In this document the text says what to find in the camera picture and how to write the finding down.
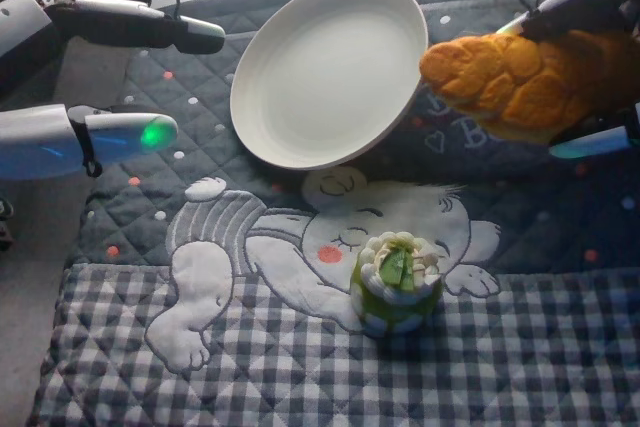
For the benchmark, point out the white round plate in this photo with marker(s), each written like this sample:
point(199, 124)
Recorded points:
point(325, 72)

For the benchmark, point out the grey quilt with bear print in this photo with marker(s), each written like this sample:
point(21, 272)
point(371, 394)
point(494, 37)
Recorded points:
point(300, 377)

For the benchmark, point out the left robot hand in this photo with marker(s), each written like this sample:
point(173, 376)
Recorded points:
point(30, 142)

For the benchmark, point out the orange braided bread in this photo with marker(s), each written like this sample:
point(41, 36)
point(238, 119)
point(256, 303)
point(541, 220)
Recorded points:
point(500, 77)

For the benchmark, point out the green round object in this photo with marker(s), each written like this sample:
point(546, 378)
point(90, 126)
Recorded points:
point(395, 287)

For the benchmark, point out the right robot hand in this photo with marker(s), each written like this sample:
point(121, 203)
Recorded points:
point(575, 2)

